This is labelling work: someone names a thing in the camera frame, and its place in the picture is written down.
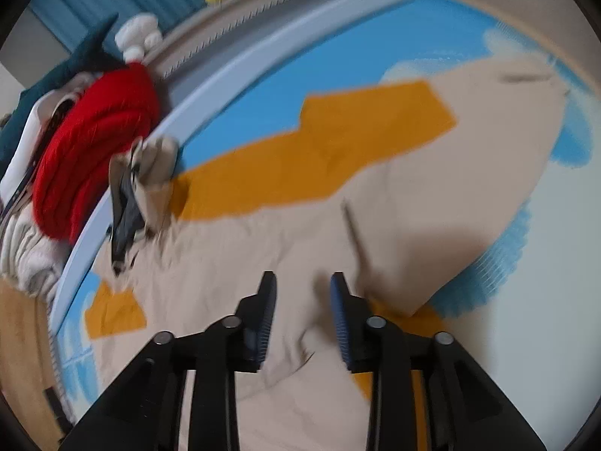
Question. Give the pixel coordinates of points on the red knitted sweater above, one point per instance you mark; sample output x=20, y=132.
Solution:
x=94, y=127

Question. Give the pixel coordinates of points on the grey mattress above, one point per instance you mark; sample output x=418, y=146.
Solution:
x=244, y=33

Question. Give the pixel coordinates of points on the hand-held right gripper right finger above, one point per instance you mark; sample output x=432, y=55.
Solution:
x=339, y=324

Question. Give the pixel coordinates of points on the white fleece garment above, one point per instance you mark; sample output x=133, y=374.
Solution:
x=23, y=251

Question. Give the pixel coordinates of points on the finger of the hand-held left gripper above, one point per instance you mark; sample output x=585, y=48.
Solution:
x=124, y=218

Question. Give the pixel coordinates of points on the white plush toy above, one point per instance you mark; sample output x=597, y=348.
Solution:
x=138, y=33

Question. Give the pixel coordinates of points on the teal cloth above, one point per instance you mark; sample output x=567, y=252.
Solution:
x=61, y=70

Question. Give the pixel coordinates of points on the blue and white printed bed sheet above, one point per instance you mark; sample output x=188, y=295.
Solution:
x=328, y=63

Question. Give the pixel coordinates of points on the white cloth with dark trim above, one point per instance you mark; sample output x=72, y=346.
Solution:
x=28, y=145

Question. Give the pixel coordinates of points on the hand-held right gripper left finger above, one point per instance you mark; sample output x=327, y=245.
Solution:
x=261, y=329

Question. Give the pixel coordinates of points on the beige and orange garment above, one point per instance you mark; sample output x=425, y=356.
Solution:
x=281, y=244

